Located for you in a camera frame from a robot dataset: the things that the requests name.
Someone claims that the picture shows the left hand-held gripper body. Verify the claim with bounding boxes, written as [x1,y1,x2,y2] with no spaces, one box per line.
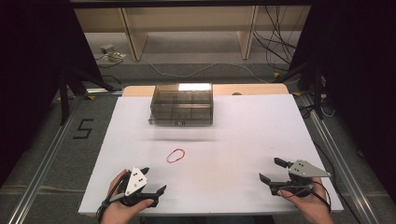
[118,166,161,208]

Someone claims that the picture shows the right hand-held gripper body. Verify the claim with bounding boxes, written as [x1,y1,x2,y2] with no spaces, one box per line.
[268,159,332,198]

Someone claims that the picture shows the red rubber band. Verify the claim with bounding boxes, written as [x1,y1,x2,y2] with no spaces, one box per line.
[165,147,187,164]

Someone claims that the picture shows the smoky clear plastic drawer box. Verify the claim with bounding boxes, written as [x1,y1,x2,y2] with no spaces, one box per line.
[148,82,215,127]

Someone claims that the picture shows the person's left hand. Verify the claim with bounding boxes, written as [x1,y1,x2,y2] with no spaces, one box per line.
[100,168,155,224]

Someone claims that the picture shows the person's right hand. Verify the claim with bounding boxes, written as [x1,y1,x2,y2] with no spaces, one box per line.
[276,176,335,224]

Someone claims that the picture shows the white table mat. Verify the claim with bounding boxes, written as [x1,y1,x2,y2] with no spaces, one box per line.
[78,93,345,217]

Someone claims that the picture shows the black metal stand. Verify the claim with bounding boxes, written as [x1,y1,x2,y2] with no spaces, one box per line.
[58,65,124,126]
[273,59,327,121]

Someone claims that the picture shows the short aluminium bar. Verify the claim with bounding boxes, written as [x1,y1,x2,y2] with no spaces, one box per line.
[85,87,124,95]

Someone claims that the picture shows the dark curtain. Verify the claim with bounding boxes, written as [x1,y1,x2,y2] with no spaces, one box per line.
[289,0,396,203]
[0,0,105,188]

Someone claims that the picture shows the white power strip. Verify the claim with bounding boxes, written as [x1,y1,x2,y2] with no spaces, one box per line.
[99,44,128,63]

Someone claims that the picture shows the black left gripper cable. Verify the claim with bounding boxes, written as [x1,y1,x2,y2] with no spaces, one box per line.
[96,171,132,222]

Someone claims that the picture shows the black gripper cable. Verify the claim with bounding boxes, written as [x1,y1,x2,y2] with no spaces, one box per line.
[279,181,332,214]
[96,171,132,222]

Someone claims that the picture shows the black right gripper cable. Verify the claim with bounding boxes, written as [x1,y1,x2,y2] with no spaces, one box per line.
[279,181,332,214]

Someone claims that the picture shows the aluminium floor rail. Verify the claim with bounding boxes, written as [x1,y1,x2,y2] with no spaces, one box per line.
[299,92,380,224]
[7,98,82,224]

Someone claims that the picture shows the tangle of floor cables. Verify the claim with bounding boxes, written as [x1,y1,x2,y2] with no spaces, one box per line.
[298,92,336,119]

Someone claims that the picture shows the beige floor cable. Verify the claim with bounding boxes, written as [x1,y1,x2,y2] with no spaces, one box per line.
[0,185,87,194]

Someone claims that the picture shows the white floor cable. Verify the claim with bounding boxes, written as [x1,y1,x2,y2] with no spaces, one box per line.
[148,63,269,84]

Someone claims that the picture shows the bundle of black hanging cables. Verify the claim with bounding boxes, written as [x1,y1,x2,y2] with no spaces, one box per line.
[252,5,301,68]

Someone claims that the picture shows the light wooden desk frame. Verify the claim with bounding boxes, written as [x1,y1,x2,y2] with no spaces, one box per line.
[74,6,312,63]

